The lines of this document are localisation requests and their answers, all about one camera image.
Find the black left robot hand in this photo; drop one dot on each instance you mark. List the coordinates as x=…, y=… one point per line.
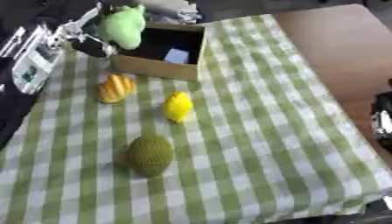
x=94, y=46

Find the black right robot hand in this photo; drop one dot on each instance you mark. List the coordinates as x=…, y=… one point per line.
x=383, y=122

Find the green soft toy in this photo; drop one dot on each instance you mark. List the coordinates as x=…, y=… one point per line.
x=122, y=27

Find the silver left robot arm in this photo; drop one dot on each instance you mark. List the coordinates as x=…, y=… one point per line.
x=35, y=59

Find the tan cardboard box black inside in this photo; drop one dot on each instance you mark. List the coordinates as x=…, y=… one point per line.
x=153, y=68

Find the grey bundle of cloth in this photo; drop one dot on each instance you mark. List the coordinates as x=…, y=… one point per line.
x=171, y=10

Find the yellow toy lemon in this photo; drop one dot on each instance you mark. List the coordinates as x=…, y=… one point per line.
x=177, y=106

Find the green spiky toy fruit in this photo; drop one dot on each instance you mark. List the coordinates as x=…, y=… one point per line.
x=149, y=155

